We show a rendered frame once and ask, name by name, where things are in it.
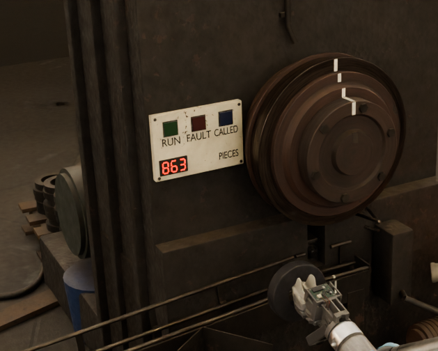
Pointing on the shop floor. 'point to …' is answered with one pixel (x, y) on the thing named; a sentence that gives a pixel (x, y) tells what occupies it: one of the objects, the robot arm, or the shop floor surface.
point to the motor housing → (429, 329)
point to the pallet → (42, 209)
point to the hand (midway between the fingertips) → (296, 284)
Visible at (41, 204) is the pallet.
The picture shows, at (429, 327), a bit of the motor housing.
